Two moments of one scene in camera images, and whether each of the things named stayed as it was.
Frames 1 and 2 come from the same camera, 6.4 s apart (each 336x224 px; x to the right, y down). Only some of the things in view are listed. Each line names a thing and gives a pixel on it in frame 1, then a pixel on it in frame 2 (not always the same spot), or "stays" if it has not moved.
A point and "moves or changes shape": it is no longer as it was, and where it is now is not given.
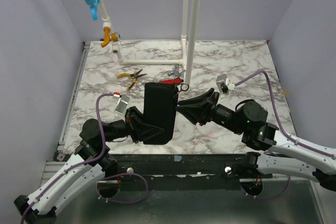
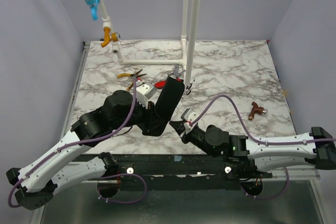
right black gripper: x=210 y=110 → x=182 y=130
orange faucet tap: x=108 y=36 stays
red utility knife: x=175 y=81 → x=161 y=84
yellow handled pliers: x=135 y=75 stays
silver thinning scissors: x=184 y=87 moves or changes shape
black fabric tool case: x=160 y=109 moves or changes shape
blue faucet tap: x=93 y=1 stays
